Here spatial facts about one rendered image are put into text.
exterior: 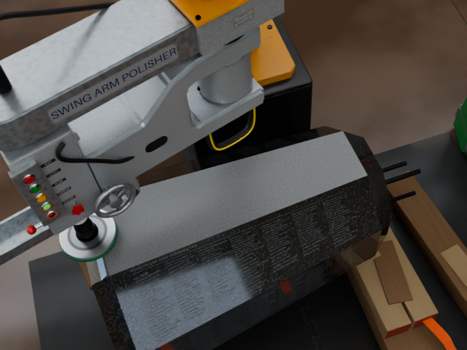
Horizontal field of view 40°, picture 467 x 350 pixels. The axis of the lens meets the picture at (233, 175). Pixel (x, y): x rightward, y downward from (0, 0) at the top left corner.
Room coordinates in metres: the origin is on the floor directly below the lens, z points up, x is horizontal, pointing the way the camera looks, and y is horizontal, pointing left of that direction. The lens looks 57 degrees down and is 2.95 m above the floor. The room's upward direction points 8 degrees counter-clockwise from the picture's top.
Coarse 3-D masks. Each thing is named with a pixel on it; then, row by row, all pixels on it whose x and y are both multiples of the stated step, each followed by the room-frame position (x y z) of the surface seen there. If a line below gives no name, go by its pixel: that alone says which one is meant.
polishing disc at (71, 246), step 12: (96, 216) 1.25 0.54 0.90; (72, 228) 1.21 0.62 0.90; (108, 228) 1.19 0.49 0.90; (60, 240) 1.17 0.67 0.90; (72, 240) 1.16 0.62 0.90; (96, 240) 1.15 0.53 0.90; (108, 240) 1.14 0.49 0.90; (72, 252) 1.11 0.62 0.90; (84, 252) 1.11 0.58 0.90; (96, 252) 1.10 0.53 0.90
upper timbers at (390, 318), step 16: (384, 240) 1.30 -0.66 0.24; (400, 256) 1.21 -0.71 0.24; (368, 272) 1.15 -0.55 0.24; (368, 288) 1.08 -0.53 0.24; (416, 288) 1.05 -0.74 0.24; (368, 304) 1.04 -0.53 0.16; (384, 304) 0.99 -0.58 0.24; (400, 304) 0.98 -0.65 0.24; (416, 304) 0.97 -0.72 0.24; (432, 304) 0.96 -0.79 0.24; (384, 320) 0.92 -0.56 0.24; (400, 320) 0.91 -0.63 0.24; (416, 320) 0.90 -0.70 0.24; (384, 336) 0.88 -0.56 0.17
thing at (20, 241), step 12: (12, 216) 1.15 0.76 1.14; (24, 216) 1.16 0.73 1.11; (36, 216) 1.17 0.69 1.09; (0, 228) 1.12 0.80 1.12; (12, 228) 1.13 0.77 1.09; (24, 228) 1.12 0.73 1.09; (48, 228) 1.09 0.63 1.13; (0, 240) 1.09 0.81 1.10; (12, 240) 1.08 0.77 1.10; (24, 240) 1.05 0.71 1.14; (36, 240) 1.06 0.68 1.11; (0, 252) 1.04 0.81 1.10; (12, 252) 1.02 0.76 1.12; (0, 264) 1.00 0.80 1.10
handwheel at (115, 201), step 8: (120, 184) 1.12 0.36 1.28; (128, 184) 1.13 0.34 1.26; (104, 192) 1.10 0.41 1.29; (112, 192) 1.13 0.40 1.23; (120, 192) 1.12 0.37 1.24; (96, 200) 1.08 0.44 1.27; (112, 200) 1.10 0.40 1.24; (120, 200) 1.10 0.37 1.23; (128, 200) 1.13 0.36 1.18; (96, 208) 1.07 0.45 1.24; (120, 208) 1.10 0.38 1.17; (104, 216) 1.07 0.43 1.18; (112, 216) 1.08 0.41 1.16
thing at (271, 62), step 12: (264, 24) 2.26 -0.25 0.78; (264, 36) 2.19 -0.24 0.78; (276, 36) 2.18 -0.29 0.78; (264, 48) 2.11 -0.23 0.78; (276, 48) 2.10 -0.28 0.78; (252, 60) 2.04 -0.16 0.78; (264, 60) 2.03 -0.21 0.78; (276, 60) 2.02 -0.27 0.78; (288, 60) 2.01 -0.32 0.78; (252, 72) 1.97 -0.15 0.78; (264, 72) 1.96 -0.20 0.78; (276, 72) 1.95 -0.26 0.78; (288, 72) 1.94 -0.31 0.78; (264, 84) 1.92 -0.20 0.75
